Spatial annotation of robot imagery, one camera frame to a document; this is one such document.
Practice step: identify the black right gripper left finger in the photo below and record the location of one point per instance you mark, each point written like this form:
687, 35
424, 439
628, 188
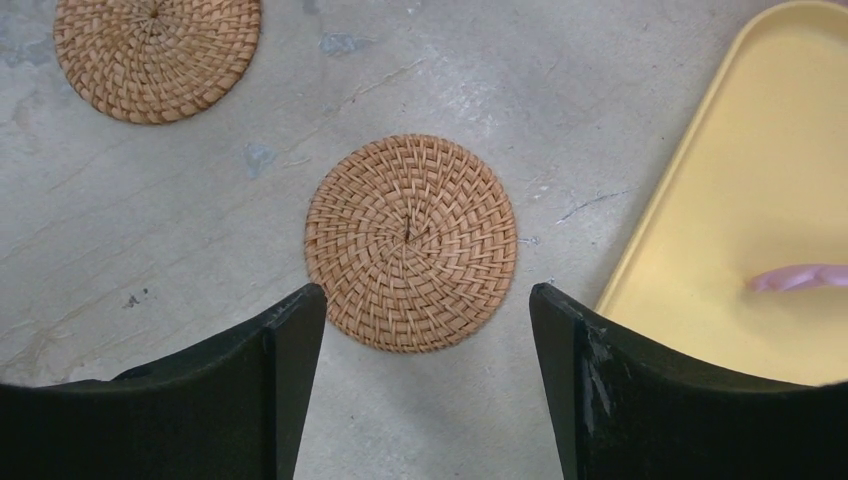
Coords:
232, 406

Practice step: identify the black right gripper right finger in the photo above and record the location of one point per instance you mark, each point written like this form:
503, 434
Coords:
623, 406

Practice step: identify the pink handled metal tongs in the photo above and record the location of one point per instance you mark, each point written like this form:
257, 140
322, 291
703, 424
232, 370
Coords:
798, 277

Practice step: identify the yellow serving tray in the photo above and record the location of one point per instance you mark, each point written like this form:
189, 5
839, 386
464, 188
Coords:
759, 181

